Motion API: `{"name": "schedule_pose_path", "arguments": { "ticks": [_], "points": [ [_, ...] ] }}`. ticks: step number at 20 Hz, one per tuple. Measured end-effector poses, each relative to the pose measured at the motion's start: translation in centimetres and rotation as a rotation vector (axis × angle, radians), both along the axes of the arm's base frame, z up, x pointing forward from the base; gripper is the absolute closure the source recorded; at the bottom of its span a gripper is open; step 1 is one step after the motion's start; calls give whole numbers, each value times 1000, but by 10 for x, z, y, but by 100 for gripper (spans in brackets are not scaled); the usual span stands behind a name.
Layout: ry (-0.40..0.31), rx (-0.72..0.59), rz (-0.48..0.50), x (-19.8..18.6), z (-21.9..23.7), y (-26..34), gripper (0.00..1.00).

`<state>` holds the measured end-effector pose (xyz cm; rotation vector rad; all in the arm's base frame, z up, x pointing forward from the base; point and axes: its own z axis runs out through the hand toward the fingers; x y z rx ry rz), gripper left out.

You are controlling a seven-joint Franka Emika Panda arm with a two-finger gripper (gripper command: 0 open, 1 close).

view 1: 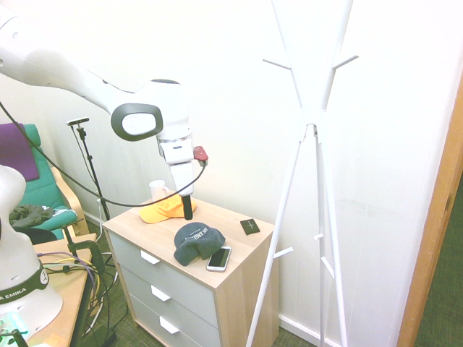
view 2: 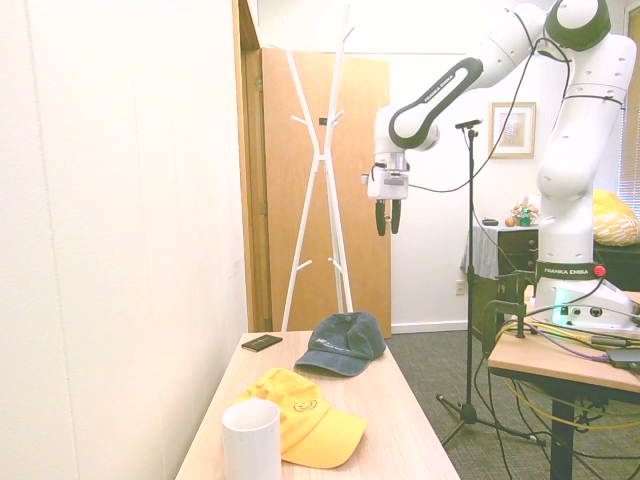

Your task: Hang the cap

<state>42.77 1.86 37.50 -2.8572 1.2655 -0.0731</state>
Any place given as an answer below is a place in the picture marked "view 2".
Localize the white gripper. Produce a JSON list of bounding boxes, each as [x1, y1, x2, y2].
[[368, 168, 413, 237]]

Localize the navy blue baseball cap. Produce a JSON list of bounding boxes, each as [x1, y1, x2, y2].
[[294, 310, 387, 377]]

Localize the yellow smiley baseball cap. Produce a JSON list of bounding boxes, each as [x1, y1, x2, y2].
[[231, 367, 370, 470]]

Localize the white wooden coat rack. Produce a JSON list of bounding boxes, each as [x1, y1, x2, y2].
[[276, 2, 357, 333]]

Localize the grey cloth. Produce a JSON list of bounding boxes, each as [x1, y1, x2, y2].
[[459, 224, 502, 278]]

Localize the brown wooden door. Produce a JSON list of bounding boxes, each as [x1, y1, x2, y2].
[[260, 48, 393, 333]]

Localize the dark wooden dresser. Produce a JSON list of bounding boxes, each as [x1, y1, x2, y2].
[[471, 227, 640, 346]]

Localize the black metal table clamp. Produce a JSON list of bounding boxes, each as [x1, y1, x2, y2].
[[481, 269, 537, 359]]

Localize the small black flat box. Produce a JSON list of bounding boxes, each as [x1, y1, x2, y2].
[[241, 334, 284, 353]]

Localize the yellow patterned cushion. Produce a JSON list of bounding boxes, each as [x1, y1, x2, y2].
[[592, 188, 640, 247]]

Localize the window blinds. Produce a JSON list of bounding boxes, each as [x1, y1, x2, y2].
[[617, 0, 640, 195]]

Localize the white cylindrical mug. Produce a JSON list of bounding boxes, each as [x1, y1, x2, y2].
[[221, 399, 283, 480]]

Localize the black flat device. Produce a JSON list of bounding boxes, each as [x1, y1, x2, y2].
[[605, 349, 640, 370]]

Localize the black table leg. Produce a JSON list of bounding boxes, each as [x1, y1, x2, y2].
[[550, 394, 575, 480]]

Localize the black camera tripod stand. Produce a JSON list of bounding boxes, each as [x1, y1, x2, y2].
[[435, 125, 547, 448]]

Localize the brown wooden door frame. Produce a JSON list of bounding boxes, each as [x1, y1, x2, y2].
[[232, 0, 274, 334]]

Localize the framed wall picture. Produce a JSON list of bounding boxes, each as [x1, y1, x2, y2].
[[488, 101, 538, 160]]

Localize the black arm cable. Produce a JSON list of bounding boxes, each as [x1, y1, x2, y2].
[[407, 9, 627, 194]]

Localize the purple cable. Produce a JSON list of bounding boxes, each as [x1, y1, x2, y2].
[[528, 323, 617, 363]]

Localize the yellow cable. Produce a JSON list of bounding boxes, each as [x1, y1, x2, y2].
[[492, 319, 640, 437]]

